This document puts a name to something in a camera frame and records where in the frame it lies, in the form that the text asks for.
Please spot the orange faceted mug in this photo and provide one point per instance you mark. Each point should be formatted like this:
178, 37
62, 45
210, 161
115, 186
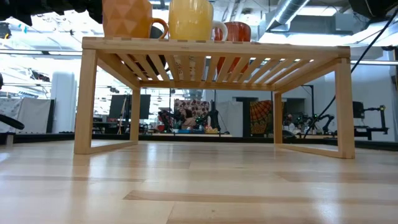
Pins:
127, 18

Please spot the red mug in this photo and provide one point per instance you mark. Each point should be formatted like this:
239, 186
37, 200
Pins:
237, 31

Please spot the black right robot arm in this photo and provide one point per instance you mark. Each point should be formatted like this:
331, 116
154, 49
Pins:
373, 6

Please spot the black background robot arm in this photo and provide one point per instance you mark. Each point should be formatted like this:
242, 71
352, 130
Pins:
214, 118
317, 119
164, 118

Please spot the white column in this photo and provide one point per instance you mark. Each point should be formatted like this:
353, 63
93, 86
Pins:
63, 102

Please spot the white cloth cover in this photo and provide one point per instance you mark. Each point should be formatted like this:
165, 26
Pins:
25, 115

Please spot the black monitor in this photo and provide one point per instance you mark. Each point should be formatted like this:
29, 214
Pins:
136, 107

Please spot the wooden slatted shelf rack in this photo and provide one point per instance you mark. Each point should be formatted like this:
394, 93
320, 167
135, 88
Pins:
217, 49

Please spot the patterned tapestry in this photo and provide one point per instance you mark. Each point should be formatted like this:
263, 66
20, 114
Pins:
196, 105

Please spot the person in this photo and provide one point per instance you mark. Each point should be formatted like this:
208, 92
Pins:
289, 124
186, 119

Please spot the orange mandala tapestry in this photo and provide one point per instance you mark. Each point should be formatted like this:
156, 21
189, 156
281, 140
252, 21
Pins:
261, 116

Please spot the silver ventilation duct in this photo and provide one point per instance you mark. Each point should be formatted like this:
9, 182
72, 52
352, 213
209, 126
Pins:
287, 11

